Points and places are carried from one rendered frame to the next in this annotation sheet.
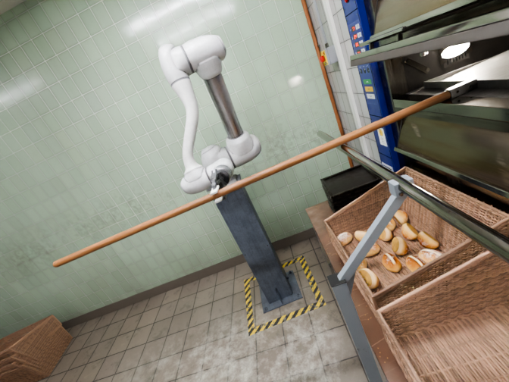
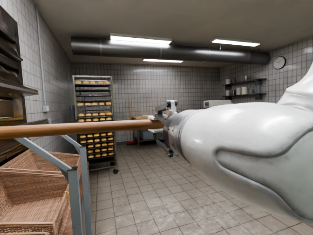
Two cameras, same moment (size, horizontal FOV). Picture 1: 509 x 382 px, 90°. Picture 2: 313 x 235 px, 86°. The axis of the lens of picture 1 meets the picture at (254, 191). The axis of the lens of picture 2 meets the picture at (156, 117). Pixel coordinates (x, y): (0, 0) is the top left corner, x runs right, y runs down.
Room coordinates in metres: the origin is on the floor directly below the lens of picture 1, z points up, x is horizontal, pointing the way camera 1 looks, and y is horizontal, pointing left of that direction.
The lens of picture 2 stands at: (1.43, -0.08, 1.24)
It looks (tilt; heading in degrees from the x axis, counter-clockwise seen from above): 4 degrees down; 154
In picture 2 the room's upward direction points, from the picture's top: 2 degrees counter-clockwise
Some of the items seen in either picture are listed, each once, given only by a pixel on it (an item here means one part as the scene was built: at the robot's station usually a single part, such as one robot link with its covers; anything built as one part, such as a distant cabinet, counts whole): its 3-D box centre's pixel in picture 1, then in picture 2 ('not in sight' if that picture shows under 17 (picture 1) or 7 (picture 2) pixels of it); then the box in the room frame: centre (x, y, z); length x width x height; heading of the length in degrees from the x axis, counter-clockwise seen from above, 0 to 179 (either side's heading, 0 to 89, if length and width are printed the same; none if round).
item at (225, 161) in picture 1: (221, 170); (256, 149); (1.32, 0.11, 1.18); 0.16 x 0.13 x 0.11; 172
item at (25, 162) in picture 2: not in sight; (49, 168); (-0.30, -0.31, 0.72); 0.56 x 0.49 x 0.28; 174
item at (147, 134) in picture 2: not in sight; (146, 134); (-3.37, 1.90, 0.35); 0.50 x 0.36 x 0.24; 172
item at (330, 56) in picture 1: (329, 55); not in sight; (1.77, -0.81, 1.46); 0.10 x 0.07 x 0.10; 172
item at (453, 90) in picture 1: (460, 89); not in sight; (0.84, -0.80, 1.20); 0.09 x 0.04 x 0.03; 82
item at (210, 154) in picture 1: (216, 161); not in sight; (1.65, 0.15, 1.17); 0.18 x 0.16 x 0.22; 94
